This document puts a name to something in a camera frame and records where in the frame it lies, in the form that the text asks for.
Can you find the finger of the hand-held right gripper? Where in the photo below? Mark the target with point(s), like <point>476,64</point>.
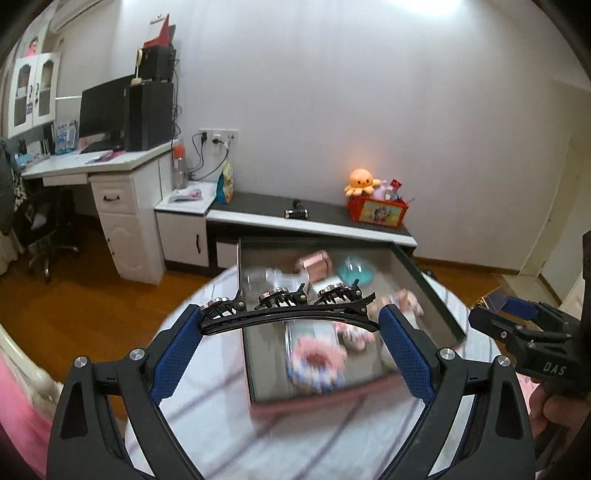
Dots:
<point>521,308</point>
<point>501,330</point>

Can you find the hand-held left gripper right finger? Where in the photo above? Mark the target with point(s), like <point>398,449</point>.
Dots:
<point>406,355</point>

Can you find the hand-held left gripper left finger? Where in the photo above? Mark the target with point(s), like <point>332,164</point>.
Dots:
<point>178,355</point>

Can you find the pink and black storage box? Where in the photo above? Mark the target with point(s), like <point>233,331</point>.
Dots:
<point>323,401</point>

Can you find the teal glass bottle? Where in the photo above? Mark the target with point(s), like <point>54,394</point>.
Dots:
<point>355,272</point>

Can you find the black rhinestone hair clip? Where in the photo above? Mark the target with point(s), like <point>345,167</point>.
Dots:
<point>286,318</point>

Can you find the clear glass bottle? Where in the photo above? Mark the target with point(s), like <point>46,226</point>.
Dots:
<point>277,279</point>

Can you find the pink jar with silver lid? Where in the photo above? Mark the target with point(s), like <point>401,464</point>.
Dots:
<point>316,265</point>

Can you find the person's right hand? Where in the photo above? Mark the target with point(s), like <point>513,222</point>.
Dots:
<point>540,401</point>

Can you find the white and pink doll figure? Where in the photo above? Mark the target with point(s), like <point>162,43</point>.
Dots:
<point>406,302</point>

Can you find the pink and blue block toy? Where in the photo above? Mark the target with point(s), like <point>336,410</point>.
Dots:
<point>318,364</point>

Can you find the white bedside cabinet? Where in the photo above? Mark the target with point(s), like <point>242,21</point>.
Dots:
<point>182,235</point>

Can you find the cream door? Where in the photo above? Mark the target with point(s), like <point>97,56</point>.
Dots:
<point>549,184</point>

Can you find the white desk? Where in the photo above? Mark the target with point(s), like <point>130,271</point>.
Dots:
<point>134,230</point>

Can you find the red toy box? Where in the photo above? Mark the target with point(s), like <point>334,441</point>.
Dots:
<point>378,212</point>

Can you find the flat plastic packet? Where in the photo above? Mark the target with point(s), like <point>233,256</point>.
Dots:
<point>184,194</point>

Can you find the purple toy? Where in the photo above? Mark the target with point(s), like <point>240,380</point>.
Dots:
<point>381,191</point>

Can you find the pink blanket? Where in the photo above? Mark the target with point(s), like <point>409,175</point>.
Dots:
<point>21,415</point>

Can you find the dark low bench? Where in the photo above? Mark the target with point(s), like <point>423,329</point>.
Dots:
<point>258,207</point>

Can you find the blue and yellow snack bag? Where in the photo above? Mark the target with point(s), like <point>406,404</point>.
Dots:
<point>225,184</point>

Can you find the small black cylinder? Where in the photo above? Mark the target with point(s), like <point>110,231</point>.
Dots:
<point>296,213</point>

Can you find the orange octopus plush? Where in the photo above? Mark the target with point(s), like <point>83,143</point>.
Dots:
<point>362,181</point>

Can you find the clear water bottle red cap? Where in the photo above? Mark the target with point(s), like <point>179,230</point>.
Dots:
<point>179,168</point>

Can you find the black office chair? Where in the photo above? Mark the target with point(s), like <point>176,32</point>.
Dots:
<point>46,221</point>

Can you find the white curtain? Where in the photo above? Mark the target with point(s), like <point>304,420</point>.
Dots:
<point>9,254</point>

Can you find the black keyboard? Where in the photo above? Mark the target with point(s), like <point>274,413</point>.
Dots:
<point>99,147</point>

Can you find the black computer tower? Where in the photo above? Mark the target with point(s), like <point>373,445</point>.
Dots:
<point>150,117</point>

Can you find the grey jacket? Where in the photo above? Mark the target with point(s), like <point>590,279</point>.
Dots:
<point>4,184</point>

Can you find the blue and white box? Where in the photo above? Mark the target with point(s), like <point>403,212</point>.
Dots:
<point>65,138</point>

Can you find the black computer monitor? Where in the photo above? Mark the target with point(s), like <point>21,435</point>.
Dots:
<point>101,110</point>

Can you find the small black box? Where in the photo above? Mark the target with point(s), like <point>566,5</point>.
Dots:
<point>159,64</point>

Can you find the small cream fan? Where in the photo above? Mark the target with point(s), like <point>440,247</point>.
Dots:
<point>137,64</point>

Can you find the red folder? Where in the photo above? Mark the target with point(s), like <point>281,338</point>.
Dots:
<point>161,32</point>

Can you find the small pink doll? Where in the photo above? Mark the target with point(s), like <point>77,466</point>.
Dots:
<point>32,48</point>

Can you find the white bed frame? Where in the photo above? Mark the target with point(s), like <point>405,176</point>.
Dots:
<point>37,374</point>

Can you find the white wall socket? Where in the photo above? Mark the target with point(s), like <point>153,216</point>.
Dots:
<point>219,136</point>

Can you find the white wall cabinet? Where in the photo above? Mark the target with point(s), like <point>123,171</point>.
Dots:
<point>34,92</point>

